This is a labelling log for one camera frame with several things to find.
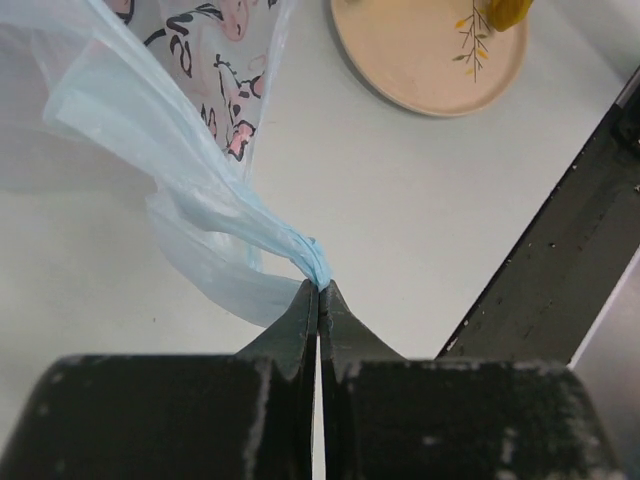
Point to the fake yellow banana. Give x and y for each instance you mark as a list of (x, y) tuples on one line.
[(504, 14)]

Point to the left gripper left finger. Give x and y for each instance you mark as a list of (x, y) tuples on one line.
[(248, 415)]

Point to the round beige ceramic plate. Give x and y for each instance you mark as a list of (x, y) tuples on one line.
[(437, 58)]

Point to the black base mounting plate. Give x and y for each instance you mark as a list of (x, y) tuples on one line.
[(547, 293)]

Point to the light blue plastic bag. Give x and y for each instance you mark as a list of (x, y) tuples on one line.
[(176, 89)]

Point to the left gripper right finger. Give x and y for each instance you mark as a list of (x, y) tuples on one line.
[(388, 417)]

